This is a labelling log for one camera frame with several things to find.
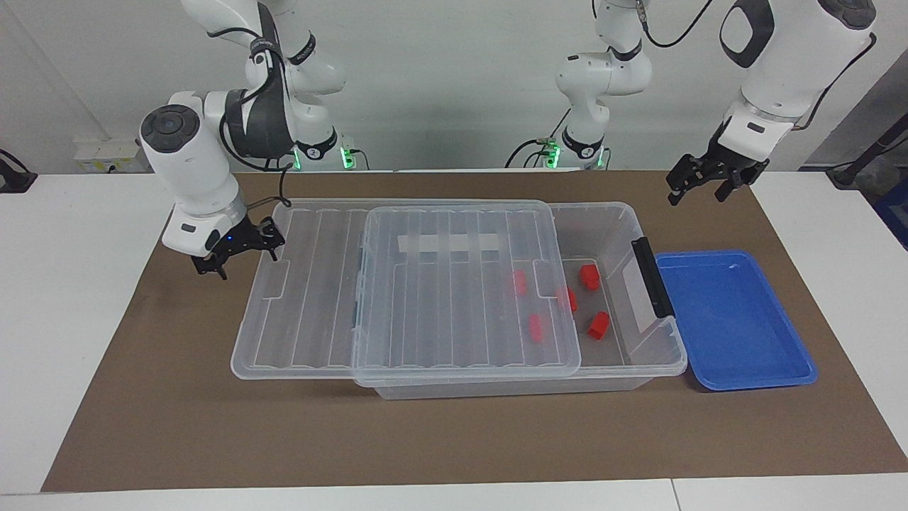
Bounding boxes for clear ribbed plastic lid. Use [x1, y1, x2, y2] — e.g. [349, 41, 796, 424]
[231, 199, 582, 388]

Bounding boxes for blue plastic tray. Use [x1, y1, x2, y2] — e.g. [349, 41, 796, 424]
[654, 250, 819, 392]

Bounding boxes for clear plastic storage box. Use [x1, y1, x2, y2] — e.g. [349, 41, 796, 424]
[353, 201, 689, 400]

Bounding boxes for black stand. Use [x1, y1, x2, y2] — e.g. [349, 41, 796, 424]
[826, 117, 908, 189]

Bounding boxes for translucent white label sticker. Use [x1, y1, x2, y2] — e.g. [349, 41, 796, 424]
[397, 232, 502, 254]

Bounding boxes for brown table mat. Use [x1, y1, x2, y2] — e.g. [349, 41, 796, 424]
[41, 170, 908, 493]

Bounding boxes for blue crate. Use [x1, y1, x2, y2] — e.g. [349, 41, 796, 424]
[874, 181, 908, 249]

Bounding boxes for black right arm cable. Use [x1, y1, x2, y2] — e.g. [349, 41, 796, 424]
[216, 28, 299, 214]

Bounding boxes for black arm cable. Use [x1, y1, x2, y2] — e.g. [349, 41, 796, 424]
[216, 28, 299, 214]
[635, 0, 877, 132]

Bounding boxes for black box latch handle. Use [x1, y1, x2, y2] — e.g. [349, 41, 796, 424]
[631, 236, 676, 319]

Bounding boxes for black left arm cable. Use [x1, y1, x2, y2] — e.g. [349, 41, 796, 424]
[635, 0, 877, 132]

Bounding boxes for black base cable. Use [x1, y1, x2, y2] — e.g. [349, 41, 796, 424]
[505, 106, 574, 170]

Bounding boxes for white wall socket strip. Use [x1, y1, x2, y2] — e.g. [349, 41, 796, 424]
[74, 138, 153, 173]

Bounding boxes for black clamp mount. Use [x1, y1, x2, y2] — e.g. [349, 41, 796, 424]
[0, 149, 38, 194]

